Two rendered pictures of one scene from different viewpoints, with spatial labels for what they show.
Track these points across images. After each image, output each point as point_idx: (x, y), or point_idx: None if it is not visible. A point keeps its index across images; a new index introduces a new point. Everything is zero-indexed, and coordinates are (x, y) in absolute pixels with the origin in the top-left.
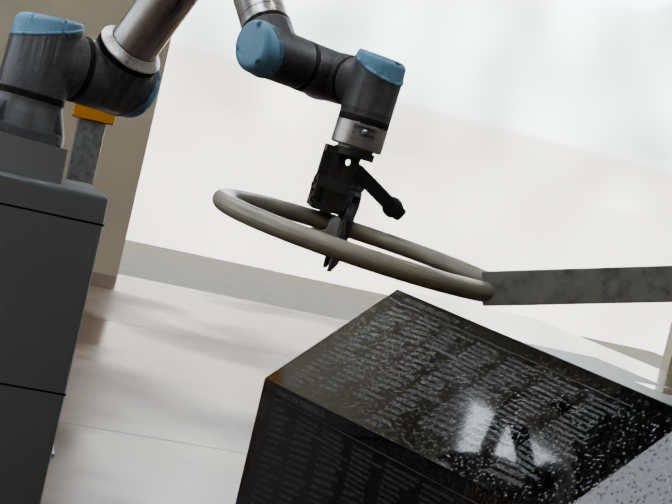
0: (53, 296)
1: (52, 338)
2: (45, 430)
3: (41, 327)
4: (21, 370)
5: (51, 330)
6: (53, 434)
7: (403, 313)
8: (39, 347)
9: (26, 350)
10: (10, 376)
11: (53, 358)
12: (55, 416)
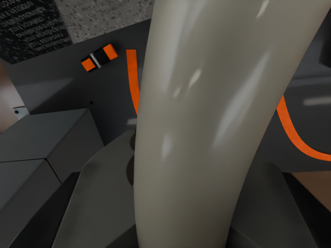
0: (18, 219)
1: (33, 192)
2: (59, 149)
3: (34, 202)
4: (52, 184)
5: (31, 197)
6: (58, 145)
7: None
8: (41, 191)
9: (46, 193)
10: (57, 184)
11: (39, 180)
12: (53, 152)
